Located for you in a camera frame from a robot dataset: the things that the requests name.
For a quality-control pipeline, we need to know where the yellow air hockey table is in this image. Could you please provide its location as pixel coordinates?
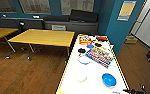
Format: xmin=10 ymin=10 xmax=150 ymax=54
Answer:
xmin=55 ymin=33 xmax=132 ymax=94

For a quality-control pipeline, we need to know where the brown cardboard box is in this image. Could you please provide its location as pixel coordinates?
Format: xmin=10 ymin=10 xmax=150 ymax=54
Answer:
xmin=125 ymin=34 xmax=138 ymax=45

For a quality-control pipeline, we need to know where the black air hockey striker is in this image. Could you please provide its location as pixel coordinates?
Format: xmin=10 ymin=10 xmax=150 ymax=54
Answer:
xmin=77 ymin=48 xmax=87 ymax=54
xmin=94 ymin=42 xmax=103 ymax=48

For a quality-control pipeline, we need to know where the blue-rimmed clear bowl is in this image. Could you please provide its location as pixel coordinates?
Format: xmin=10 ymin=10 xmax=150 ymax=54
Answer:
xmin=77 ymin=54 xmax=93 ymax=66

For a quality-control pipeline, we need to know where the small blue puck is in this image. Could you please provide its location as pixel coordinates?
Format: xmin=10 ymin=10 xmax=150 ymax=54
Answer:
xmin=86 ymin=44 xmax=95 ymax=50

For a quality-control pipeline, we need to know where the red and black item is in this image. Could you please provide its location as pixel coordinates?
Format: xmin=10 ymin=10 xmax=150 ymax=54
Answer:
xmin=96 ymin=35 xmax=109 ymax=42

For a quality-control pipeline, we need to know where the orange game box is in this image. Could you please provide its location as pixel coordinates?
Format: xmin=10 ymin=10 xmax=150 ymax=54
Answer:
xmin=78 ymin=35 xmax=94 ymax=46

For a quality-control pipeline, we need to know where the yellow-topped table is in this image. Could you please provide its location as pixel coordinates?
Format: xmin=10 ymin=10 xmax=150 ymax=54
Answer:
xmin=7 ymin=28 xmax=76 ymax=62
xmin=0 ymin=27 xmax=19 ymax=53

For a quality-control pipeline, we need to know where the yellow wall sign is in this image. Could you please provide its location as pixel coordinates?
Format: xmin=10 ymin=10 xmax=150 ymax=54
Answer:
xmin=117 ymin=0 xmax=138 ymax=22

